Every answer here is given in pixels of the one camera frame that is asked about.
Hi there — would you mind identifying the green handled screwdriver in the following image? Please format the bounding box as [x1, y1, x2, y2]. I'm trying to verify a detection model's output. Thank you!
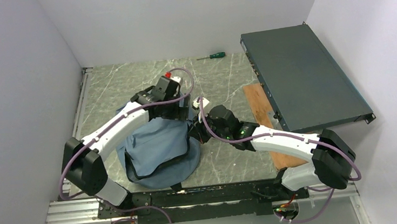
[197, 51, 226, 60]

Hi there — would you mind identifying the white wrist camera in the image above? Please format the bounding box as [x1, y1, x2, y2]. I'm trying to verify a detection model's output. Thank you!
[164, 72, 183, 86]
[192, 96, 211, 113]

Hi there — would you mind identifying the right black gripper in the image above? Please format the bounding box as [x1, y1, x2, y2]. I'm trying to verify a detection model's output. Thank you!
[186, 108, 231, 146]

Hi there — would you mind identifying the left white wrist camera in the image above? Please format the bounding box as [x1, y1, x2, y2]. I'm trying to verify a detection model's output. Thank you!
[164, 72, 183, 86]

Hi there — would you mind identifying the dark rack server box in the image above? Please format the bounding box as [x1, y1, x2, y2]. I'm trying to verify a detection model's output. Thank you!
[240, 23, 376, 133]

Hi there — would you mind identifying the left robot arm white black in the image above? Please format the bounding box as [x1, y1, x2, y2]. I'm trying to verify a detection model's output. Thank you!
[59, 73, 190, 216]

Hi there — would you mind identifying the blue grey backpack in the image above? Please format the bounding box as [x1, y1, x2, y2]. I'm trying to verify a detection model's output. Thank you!
[116, 118, 201, 189]

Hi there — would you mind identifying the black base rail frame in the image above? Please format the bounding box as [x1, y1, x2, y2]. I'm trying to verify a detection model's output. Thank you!
[44, 171, 359, 224]

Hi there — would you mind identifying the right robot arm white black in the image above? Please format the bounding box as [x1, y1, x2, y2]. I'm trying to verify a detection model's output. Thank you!
[188, 105, 361, 199]

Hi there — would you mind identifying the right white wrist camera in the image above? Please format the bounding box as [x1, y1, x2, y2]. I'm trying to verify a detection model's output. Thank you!
[192, 96, 211, 113]

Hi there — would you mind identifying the brown wooden board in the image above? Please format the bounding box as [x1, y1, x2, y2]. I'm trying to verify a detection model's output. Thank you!
[243, 84, 306, 170]

